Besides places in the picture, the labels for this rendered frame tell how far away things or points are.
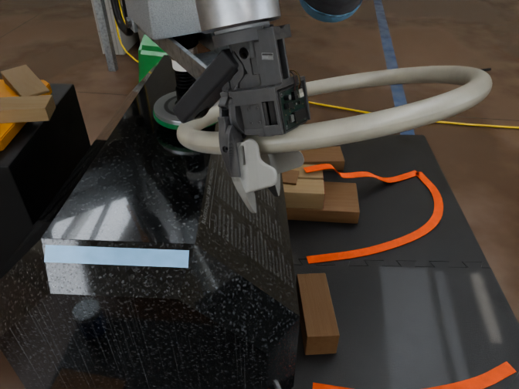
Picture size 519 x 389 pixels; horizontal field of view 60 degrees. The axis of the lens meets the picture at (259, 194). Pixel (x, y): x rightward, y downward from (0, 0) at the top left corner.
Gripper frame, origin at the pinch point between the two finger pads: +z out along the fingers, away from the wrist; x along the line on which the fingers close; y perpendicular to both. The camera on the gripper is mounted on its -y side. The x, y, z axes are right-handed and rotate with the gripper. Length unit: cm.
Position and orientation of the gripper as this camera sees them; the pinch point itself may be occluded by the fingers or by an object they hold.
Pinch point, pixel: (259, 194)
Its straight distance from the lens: 58.3
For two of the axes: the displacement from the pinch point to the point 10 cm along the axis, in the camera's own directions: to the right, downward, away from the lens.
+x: 5.3, -3.7, 7.6
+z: 1.8, 9.3, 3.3
